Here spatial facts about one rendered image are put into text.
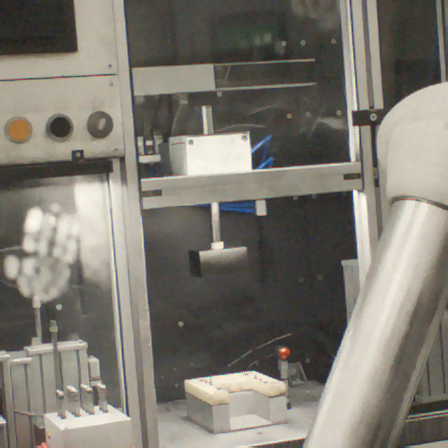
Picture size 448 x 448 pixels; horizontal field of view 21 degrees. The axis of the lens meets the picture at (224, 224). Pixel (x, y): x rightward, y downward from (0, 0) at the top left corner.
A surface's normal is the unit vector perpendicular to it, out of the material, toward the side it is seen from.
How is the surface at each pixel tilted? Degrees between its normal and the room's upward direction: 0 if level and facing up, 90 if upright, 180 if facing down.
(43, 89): 90
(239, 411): 90
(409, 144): 64
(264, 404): 90
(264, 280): 90
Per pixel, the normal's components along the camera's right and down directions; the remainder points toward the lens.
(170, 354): 0.33, 0.03
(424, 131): -0.72, -0.33
